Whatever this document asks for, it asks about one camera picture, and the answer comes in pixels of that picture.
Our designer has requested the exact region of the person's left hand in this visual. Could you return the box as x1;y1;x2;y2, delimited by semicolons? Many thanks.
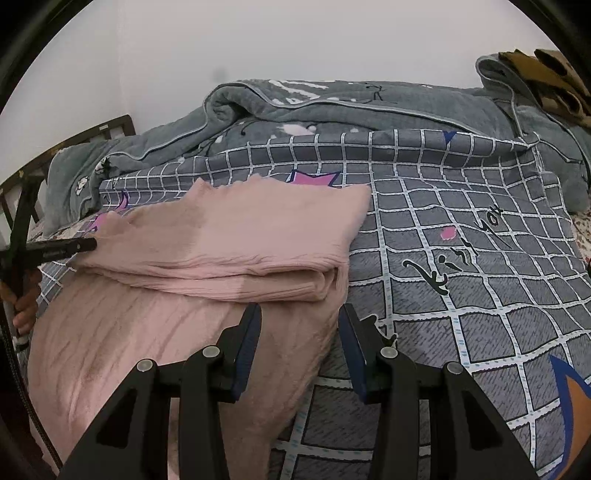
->
8;268;41;337

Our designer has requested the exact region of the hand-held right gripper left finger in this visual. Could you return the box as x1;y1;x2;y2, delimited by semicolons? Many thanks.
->
55;302;264;480

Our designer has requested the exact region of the brown olive garment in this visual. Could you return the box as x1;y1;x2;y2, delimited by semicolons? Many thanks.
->
499;46;591;123

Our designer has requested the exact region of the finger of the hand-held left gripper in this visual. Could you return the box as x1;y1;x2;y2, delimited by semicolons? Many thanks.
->
25;237;99;257

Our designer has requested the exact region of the grey grid star duvet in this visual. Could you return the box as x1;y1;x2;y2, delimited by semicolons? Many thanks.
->
28;129;591;480

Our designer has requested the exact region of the black braided cable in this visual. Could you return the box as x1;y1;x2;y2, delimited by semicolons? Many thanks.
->
0;318;63;480

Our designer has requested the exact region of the grey fleece quilt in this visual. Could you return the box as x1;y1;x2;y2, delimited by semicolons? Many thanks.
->
44;53;591;232

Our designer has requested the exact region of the pink knit sweater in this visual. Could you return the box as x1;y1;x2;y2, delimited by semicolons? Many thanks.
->
25;178;372;480

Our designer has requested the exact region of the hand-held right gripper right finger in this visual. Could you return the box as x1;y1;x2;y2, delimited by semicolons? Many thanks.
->
338;302;541;480

